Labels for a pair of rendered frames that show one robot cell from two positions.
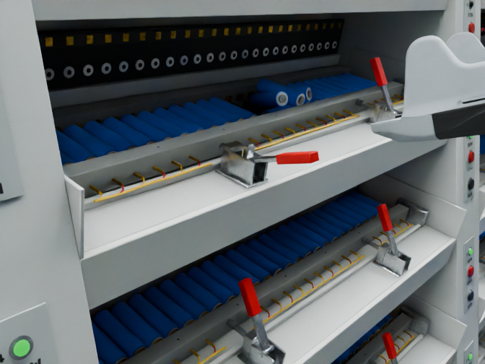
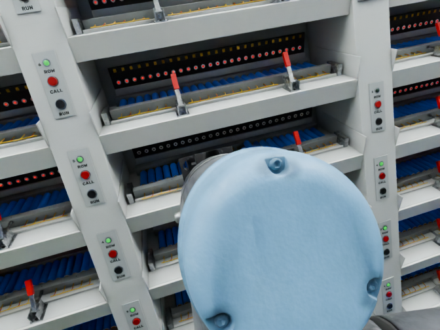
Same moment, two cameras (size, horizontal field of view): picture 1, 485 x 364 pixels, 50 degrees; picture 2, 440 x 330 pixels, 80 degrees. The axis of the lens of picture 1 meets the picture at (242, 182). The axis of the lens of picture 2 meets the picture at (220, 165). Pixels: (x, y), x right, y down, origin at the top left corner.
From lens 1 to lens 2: 0.42 m
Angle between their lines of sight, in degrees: 36
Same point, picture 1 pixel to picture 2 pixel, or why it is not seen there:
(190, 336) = not seen: hidden behind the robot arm
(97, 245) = (132, 215)
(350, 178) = not seen: hidden behind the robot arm
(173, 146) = (177, 179)
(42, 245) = (112, 215)
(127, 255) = (143, 218)
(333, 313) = not seen: hidden behind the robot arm
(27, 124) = (105, 183)
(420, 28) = (346, 105)
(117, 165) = (152, 186)
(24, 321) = (109, 234)
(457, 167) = (366, 183)
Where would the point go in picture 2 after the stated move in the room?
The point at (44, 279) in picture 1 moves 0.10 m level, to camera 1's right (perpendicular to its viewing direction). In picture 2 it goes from (114, 223) to (143, 228)
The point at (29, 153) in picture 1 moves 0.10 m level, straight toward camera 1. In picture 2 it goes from (106, 191) to (72, 212)
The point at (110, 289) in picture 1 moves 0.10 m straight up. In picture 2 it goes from (139, 227) to (127, 186)
